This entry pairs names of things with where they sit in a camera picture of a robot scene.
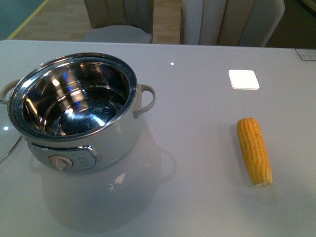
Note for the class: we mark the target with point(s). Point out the glass pot lid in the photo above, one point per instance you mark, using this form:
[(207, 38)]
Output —
[(9, 137)]

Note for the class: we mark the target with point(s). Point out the yellow corn cob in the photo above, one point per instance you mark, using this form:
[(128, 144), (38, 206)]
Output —
[(254, 152)]

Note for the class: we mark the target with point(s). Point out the table label sticker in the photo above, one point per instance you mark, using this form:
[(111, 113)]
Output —
[(306, 54)]

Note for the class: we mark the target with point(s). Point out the beige left dining chair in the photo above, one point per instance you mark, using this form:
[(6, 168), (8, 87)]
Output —
[(120, 21)]

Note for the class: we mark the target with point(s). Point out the beige right dining chair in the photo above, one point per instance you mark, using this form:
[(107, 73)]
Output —
[(248, 23)]

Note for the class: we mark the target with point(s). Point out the white electric cooking pot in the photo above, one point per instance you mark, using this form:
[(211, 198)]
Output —
[(78, 112)]

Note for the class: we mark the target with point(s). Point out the beige dining chair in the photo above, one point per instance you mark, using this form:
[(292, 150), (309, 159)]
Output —
[(120, 21), (248, 23)]

